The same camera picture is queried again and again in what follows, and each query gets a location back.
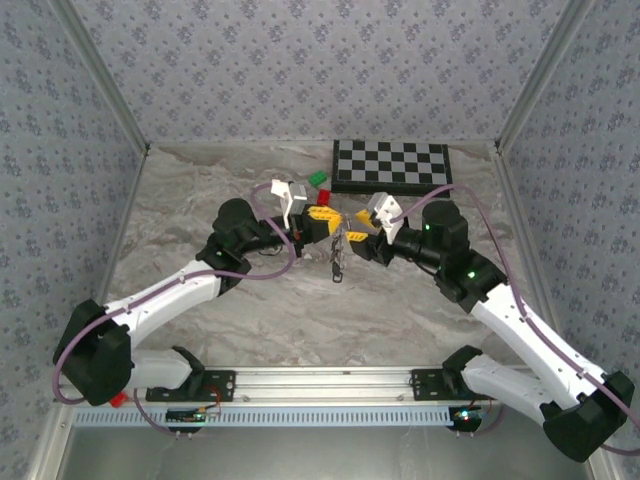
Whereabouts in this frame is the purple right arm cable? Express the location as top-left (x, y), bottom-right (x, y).
top-left (396, 183), bottom-right (640, 456)

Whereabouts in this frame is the light blue slotted cable duct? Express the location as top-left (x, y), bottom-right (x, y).
top-left (73, 405), bottom-right (454, 428)

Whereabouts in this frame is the metal keyring with keys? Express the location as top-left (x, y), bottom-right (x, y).
top-left (327, 224), bottom-right (349, 285)

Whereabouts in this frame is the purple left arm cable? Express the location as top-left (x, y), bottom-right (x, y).
top-left (52, 182), bottom-right (297, 440)

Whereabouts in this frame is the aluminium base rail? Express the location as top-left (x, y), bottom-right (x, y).
top-left (55, 365), bottom-right (506, 405)

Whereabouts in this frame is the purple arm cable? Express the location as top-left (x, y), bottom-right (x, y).
top-left (52, 182), bottom-right (297, 440)
top-left (396, 183), bottom-right (640, 456)

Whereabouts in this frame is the aluminium table side rail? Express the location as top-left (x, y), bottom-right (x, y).
top-left (492, 144), bottom-right (619, 480)
top-left (24, 147), bottom-right (151, 480)

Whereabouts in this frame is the black grey chessboard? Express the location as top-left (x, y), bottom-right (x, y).
top-left (330, 138), bottom-right (456, 199)

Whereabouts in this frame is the aluminium frame post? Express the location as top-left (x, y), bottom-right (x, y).
top-left (48, 0), bottom-right (151, 154)
top-left (494, 0), bottom-right (599, 151)

